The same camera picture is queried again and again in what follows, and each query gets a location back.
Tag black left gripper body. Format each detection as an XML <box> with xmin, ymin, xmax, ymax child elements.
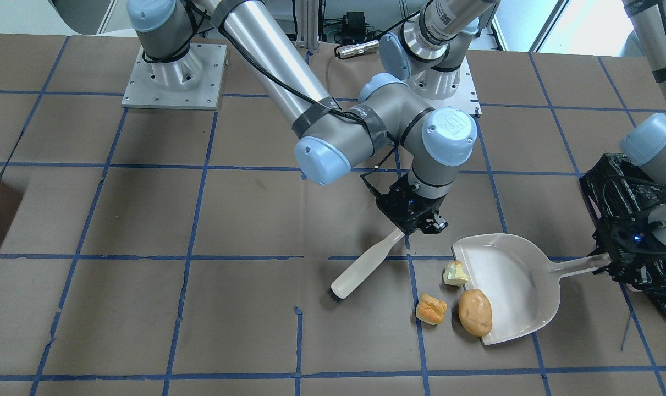
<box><xmin>593</xmin><ymin>203</ymin><xmax>666</xmax><ymax>287</ymax></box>

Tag torn croissant piece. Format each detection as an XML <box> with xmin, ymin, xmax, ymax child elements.
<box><xmin>415</xmin><ymin>293</ymin><xmax>448</xmax><ymax>326</ymax></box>

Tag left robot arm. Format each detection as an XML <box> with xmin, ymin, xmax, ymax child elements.
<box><xmin>401</xmin><ymin>49</ymin><xmax>665</xmax><ymax>259</ymax></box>

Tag black power adapter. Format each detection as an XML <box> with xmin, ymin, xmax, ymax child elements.
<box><xmin>341</xmin><ymin>11</ymin><xmax>366</xmax><ymax>40</ymax></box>

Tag beige hand brush black bristles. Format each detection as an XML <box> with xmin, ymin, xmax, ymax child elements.
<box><xmin>328</xmin><ymin>228</ymin><xmax>405</xmax><ymax>301</ymax></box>

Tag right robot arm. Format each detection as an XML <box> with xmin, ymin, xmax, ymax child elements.
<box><xmin>127</xmin><ymin>1</ymin><xmax>491</xmax><ymax>235</ymax></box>

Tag small pale bread chunk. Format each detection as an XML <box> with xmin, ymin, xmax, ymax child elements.
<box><xmin>442</xmin><ymin>260</ymin><xmax>470</xmax><ymax>287</ymax></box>

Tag beige plastic dustpan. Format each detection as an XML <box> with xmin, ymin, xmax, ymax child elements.
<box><xmin>452</xmin><ymin>233</ymin><xmax>611</xmax><ymax>345</ymax></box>

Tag aluminium frame post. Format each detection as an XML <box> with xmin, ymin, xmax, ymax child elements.
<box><xmin>293</xmin><ymin>1</ymin><xmax>323</xmax><ymax>53</ymax></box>

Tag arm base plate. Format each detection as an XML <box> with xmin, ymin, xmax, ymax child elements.
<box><xmin>405</xmin><ymin>56</ymin><xmax>483</xmax><ymax>118</ymax></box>
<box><xmin>122</xmin><ymin>43</ymin><xmax>228</xmax><ymax>111</ymax></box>

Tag bin with black trash bag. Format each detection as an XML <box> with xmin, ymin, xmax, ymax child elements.
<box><xmin>579</xmin><ymin>153</ymin><xmax>666</xmax><ymax>320</ymax></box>

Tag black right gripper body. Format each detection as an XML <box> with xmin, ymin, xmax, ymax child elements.
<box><xmin>376</xmin><ymin>175</ymin><xmax>443</xmax><ymax>235</ymax></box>

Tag round brown bread roll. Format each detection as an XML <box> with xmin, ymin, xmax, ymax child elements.
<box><xmin>458</xmin><ymin>289</ymin><xmax>493</xmax><ymax>337</ymax></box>

